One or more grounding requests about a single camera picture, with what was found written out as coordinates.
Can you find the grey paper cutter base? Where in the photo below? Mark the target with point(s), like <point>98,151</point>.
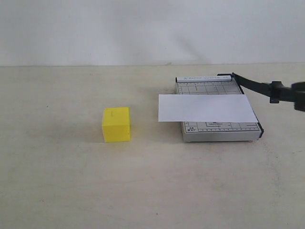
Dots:
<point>215,131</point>

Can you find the white paper sheet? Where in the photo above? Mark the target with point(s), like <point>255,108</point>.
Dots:
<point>205,108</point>

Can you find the black cutter blade lever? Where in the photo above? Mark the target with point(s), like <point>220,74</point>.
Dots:
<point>275,90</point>

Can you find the yellow foam cube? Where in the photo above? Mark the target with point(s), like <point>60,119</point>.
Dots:
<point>116,124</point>

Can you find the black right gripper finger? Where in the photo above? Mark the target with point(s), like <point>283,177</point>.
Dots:
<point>299,95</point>

